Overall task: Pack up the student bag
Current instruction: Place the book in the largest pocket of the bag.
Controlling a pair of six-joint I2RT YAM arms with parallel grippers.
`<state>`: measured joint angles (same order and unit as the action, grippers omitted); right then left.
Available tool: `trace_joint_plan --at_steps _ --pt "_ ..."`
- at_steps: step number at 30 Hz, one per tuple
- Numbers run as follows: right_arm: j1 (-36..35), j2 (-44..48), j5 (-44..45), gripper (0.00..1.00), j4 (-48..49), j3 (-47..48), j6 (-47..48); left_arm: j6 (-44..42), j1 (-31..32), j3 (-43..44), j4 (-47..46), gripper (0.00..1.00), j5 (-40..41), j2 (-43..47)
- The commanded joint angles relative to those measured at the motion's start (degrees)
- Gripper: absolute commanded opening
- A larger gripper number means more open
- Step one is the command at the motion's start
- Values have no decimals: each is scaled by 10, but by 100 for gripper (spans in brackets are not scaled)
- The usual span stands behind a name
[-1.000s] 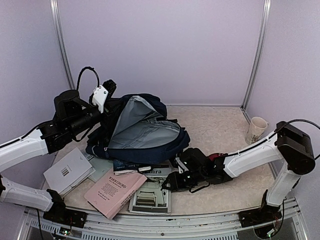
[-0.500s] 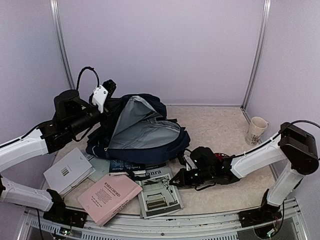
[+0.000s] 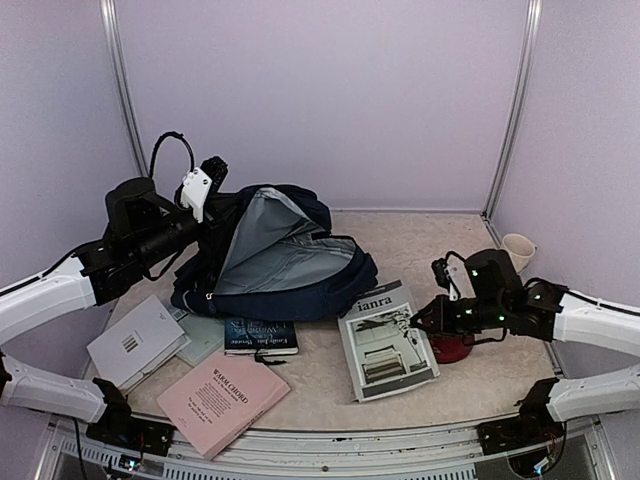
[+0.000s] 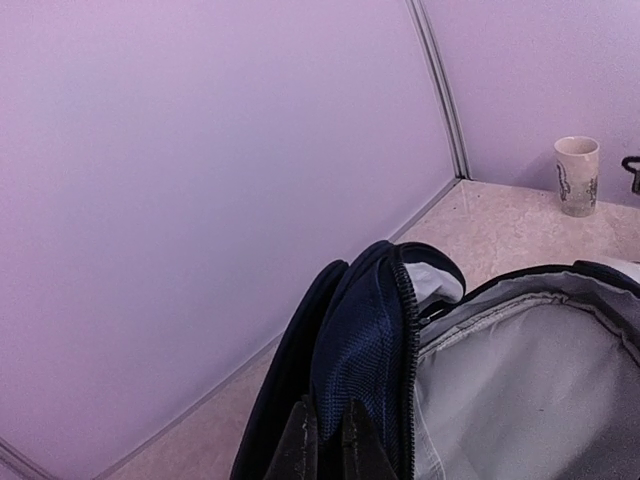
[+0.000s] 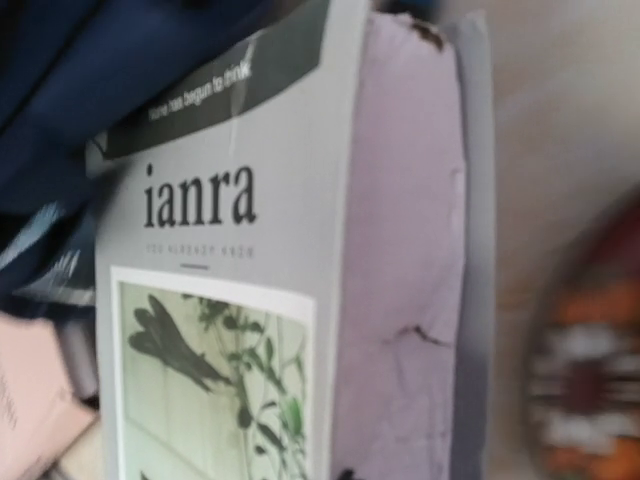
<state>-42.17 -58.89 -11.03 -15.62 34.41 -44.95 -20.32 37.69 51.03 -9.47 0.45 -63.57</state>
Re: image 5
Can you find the grey ianra book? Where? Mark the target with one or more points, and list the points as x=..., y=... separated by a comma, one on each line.
x=280, y=266

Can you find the navy blue student backpack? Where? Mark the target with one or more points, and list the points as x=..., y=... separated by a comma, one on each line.
x=69, y=71

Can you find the pink warm chord book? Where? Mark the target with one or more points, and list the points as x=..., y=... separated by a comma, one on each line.
x=49, y=382

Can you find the red floral plate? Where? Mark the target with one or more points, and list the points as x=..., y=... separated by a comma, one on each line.
x=580, y=380

